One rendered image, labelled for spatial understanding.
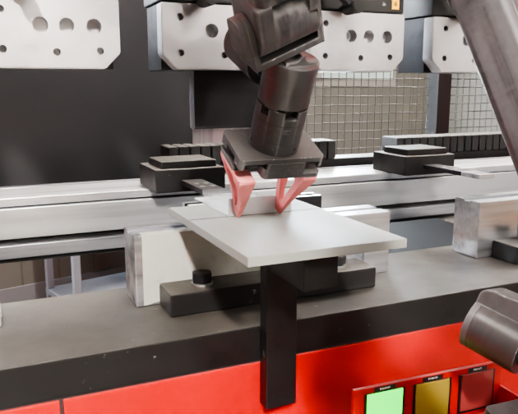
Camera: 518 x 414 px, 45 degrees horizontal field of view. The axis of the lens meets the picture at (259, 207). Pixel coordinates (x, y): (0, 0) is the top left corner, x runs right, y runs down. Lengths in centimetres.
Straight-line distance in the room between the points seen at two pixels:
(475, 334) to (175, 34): 48
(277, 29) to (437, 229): 85
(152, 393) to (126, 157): 69
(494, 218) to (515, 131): 46
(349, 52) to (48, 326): 52
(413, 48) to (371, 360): 47
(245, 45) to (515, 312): 36
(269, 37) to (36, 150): 78
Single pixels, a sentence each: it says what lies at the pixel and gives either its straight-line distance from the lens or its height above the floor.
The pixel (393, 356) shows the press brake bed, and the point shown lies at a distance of 88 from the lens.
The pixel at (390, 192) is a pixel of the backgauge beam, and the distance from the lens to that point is 128.
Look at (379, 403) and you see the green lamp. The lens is 72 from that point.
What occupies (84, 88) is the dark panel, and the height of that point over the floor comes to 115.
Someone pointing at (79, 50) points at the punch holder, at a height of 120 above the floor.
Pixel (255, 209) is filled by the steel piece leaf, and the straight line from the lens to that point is 77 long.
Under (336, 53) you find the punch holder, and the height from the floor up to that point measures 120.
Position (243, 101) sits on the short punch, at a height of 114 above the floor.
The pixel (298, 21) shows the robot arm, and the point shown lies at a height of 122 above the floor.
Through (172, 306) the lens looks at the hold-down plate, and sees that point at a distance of 78.
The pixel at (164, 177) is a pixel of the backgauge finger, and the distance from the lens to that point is 102.
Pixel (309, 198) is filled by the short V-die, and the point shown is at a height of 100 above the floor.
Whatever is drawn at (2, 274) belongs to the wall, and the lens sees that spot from 350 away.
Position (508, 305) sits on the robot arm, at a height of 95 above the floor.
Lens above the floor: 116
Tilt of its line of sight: 11 degrees down
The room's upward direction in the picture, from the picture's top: straight up
